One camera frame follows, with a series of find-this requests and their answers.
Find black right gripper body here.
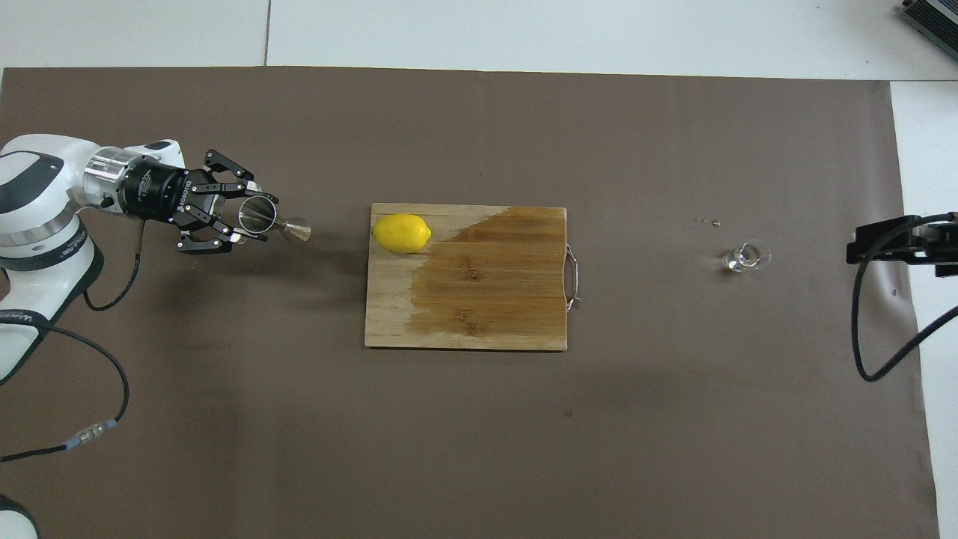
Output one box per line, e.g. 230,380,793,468
909,221,958,278

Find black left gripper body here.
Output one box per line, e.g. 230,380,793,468
122,159,218,229

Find steel double jigger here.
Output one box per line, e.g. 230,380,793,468
238,198,312,244

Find small clear glass cup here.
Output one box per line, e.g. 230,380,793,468
722,238,772,273

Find yellow lemon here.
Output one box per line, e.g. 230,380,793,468
372,213,433,255

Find grey ribbed device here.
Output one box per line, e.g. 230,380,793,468
900,0,958,55

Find wooden cutting board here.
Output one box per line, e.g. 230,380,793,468
364,203,583,352

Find brown paper table mat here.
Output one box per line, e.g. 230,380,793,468
0,66,940,539

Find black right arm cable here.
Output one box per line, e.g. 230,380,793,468
852,212,958,383

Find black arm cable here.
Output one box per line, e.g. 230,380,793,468
852,212,958,383
0,217,144,461

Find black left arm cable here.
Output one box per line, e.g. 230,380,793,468
0,217,144,461

